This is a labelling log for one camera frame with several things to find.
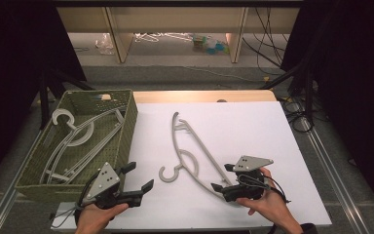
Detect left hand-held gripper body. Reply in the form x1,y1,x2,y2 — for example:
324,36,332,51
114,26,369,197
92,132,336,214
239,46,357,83
77,161,144,211

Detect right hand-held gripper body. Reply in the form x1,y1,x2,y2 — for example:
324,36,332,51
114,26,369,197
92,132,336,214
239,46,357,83
221,155,275,203

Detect grey plastic clothes hanger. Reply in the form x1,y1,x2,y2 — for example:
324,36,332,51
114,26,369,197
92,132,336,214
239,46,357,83
39,108,127,186
158,111,234,200

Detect green woven basket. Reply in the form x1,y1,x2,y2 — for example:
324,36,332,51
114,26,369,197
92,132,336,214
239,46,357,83
14,89,139,204

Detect person's left hand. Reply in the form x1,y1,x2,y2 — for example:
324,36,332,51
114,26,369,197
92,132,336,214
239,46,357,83
74,202,130,234

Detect person's right hand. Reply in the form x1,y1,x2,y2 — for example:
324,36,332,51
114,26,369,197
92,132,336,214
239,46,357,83
235,167,305,234

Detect white table mat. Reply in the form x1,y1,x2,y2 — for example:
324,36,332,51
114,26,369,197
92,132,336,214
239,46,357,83
52,100,333,232

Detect black metal stand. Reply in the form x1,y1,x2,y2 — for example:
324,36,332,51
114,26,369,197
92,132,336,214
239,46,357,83
38,67,95,131
258,61,317,125

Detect colourful plastic toys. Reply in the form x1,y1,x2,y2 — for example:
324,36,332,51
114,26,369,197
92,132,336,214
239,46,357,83
191,33,230,56

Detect clear plastic bag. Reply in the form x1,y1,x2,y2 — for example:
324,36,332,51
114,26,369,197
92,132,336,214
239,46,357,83
94,32,116,56

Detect light wooden shelf unit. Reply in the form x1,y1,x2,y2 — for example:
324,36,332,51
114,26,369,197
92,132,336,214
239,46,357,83
56,6,300,64

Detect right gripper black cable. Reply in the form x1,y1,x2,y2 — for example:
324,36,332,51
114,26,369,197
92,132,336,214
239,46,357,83
237,174,292,205

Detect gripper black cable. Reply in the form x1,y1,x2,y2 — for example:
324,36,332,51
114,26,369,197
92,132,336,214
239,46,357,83
49,175,100,229
237,174,292,205

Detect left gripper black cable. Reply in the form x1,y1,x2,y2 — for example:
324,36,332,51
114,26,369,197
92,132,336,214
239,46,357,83
49,175,100,229

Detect coiled black floor cables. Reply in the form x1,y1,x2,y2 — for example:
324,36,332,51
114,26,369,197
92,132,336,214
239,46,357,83
280,96,315,134

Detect aluminium rail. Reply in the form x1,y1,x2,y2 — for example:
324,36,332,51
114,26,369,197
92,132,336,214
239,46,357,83
0,130,45,234
300,116,373,234

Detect thin floor cable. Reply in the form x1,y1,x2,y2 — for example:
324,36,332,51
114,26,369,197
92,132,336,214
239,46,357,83
132,62,267,83

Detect hanging black cables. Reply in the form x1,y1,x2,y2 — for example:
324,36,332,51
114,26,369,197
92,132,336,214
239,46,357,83
242,6,290,70

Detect white wire hangers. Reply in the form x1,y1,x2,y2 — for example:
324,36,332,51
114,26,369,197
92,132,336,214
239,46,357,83
133,31,195,44

